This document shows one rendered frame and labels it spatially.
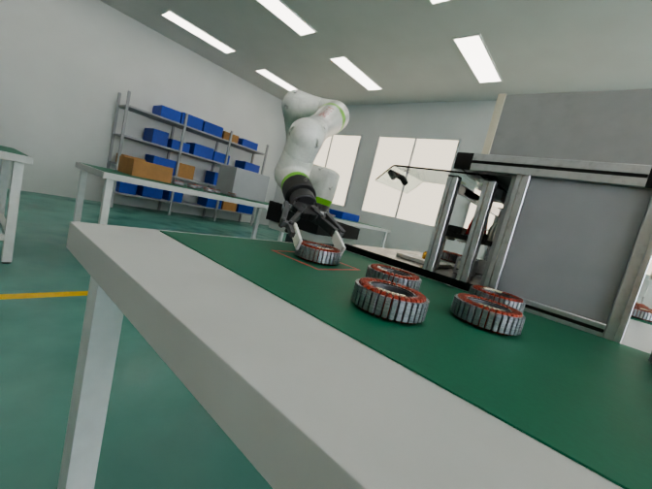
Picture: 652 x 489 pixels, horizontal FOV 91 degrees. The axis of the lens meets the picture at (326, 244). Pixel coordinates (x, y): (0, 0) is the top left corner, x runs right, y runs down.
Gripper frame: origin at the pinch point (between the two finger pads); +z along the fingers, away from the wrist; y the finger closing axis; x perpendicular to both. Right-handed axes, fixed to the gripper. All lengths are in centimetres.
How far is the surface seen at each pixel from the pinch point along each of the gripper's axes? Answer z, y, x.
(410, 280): 21.5, -8.6, 10.7
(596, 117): -2, -56, 51
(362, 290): 29.6, 8.6, 14.9
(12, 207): -169, 121, -137
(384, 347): 40.6, 12.1, 17.7
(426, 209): -369, -407, -148
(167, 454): 13, 22, -83
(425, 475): 53, 20, 24
